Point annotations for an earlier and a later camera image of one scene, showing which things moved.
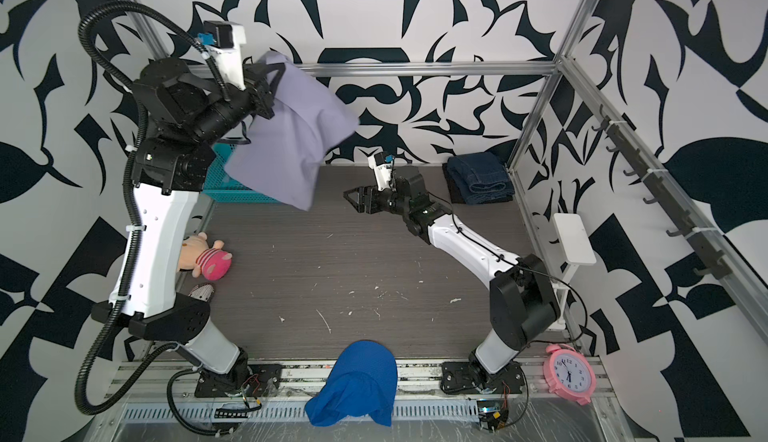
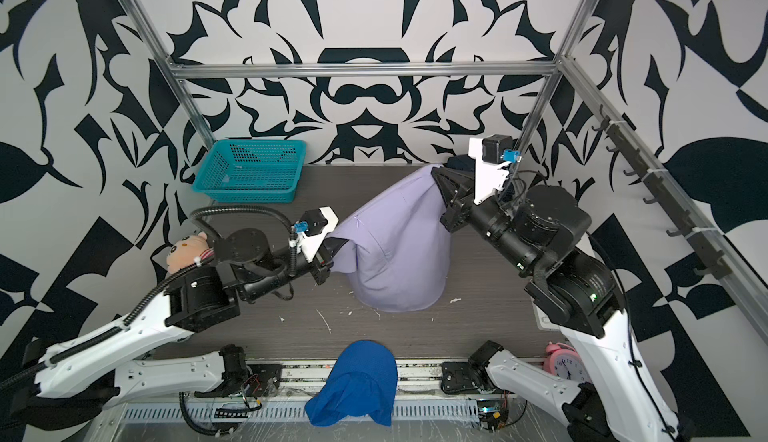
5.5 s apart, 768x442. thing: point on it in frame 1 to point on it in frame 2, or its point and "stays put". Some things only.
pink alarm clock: x=569 y=373 stays put
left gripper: x=255 y=90 to x=312 y=266
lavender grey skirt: x=284 y=157 to x=398 y=252
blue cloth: x=363 y=382 stays put
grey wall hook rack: x=665 y=193 stays put
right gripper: x=369 y=192 to x=466 y=209
